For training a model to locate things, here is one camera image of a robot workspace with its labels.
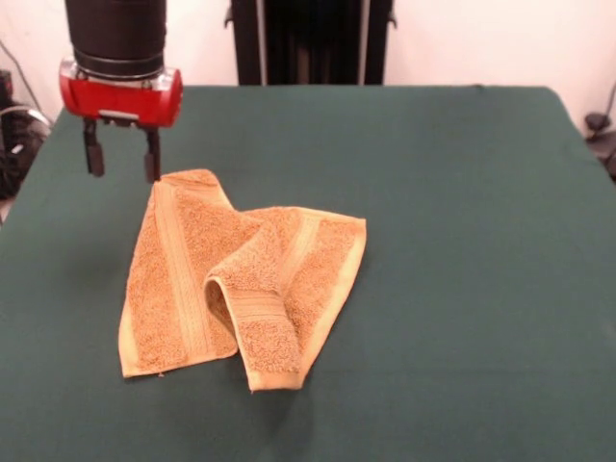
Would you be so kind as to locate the small black box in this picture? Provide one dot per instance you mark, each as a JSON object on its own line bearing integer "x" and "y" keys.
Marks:
{"x": 5, "y": 86}

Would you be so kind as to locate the tan terry towel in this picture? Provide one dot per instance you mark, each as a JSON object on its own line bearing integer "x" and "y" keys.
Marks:
{"x": 183, "y": 269}

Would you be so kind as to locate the black equipment bag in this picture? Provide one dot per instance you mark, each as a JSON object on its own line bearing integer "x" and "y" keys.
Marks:
{"x": 19, "y": 154}

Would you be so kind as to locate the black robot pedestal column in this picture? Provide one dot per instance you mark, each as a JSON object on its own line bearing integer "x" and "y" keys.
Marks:
{"x": 313, "y": 43}

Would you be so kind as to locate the dark green table cloth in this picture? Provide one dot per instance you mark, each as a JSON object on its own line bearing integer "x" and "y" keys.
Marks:
{"x": 433, "y": 289}

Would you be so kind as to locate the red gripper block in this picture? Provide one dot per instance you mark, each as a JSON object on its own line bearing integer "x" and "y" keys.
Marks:
{"x": 122, "y": 101}

